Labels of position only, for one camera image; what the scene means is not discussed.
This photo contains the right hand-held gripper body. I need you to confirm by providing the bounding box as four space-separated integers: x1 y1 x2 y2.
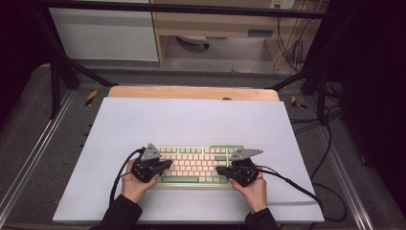
229 148 264 188

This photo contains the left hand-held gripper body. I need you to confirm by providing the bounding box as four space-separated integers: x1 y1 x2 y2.
132 143 164 184

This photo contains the green and cream keyboard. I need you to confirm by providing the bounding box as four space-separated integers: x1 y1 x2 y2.
148 143 248 191

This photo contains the person's left hand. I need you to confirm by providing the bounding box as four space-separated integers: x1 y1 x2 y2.
121 158 161 204

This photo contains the person's right hand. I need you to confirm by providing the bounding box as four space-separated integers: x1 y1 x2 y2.
228 172 268 214

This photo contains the wooden table board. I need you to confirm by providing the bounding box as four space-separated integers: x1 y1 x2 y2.
107 85 281 103

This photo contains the yellow and black tape strip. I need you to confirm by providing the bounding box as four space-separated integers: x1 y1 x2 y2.
290 95 308 110
84 89 99 107

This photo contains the office chair base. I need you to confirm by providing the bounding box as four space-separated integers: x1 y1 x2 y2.
176 34 211 50

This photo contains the white cabinet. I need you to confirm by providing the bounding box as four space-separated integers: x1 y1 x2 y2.
49 8 160 62

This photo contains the wooden desk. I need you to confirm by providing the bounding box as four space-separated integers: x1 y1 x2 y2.
149 0 329 70

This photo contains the dark curtain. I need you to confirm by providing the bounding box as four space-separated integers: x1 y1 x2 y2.
0 0 52 123
328 0 406 219

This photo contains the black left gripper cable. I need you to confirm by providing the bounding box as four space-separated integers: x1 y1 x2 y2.
109 148 146 206

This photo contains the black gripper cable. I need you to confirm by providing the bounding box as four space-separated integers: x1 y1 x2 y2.
254 165 349 223
109 148 146 206

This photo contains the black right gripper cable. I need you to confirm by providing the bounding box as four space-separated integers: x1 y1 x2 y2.
254 165 349 223

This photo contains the black floor cable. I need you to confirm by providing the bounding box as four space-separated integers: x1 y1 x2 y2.
288 80 346 181

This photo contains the aluminium floor rail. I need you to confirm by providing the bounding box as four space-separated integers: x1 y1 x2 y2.
315 124 374 230
0 90 76 219

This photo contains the hanging cable bundle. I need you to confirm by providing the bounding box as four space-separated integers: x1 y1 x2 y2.
276 15 308 73

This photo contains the black metal frame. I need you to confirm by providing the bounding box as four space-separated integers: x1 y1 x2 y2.
32 0 355 127

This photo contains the white wall socket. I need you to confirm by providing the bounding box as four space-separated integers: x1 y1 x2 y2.
269 0 296 10

